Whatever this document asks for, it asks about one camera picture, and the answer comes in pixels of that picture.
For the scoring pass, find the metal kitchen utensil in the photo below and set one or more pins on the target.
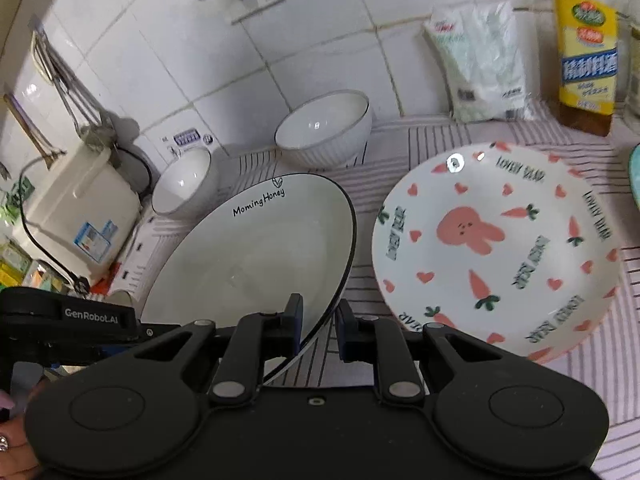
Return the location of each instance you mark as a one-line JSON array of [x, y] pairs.
[[65, 87]]

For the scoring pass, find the teal plate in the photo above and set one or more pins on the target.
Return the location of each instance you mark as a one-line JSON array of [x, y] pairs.
[[635, 175]]

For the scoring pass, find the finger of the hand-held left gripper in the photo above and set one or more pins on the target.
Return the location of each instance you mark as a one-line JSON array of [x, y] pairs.
[[157, 331]]

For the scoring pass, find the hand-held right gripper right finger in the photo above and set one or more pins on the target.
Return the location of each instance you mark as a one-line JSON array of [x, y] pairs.
[[345, 332]]

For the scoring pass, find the white plate with black rim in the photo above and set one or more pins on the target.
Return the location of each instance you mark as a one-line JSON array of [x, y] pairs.
[[260, 250]]

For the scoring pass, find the large white ribbed bowl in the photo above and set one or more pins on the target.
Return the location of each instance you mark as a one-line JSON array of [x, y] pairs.
[[320, 125]]

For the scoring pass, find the clear bottle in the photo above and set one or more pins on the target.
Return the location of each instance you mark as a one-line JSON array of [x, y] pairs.
[[634, 75]]

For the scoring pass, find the blue wall sticker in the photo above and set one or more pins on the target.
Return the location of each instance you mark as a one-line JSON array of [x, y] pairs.
[[186, 137]]

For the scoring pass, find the white wall socket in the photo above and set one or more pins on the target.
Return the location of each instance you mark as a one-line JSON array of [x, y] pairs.
[[262, 2]]

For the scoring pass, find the yellow label bottle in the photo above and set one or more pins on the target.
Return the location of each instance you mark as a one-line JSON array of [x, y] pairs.
[[587, 60]]

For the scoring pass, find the person's left hand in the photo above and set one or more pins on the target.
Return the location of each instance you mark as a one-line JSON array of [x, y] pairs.
[[12, 452]]

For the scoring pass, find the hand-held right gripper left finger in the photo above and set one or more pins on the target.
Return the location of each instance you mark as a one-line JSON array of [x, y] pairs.
[[294, 325]]

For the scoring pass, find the white plastic packet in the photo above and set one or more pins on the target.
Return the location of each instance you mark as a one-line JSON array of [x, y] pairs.
[[480, 60]]

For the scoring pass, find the colourful packets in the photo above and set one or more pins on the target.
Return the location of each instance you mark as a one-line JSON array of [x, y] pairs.
[[20, 265]]

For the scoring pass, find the white rice cooker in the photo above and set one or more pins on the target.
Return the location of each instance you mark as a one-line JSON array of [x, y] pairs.
[[85, 195]]

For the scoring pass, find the small white bowl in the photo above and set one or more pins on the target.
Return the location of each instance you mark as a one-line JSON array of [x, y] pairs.
[[182, 180]]

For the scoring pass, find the rabbit and carrot print plate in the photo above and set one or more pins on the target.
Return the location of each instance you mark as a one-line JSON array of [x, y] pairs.
[[505, 285]]

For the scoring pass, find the striped table cloth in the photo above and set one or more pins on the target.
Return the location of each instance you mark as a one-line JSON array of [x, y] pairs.
[[590, 410]]

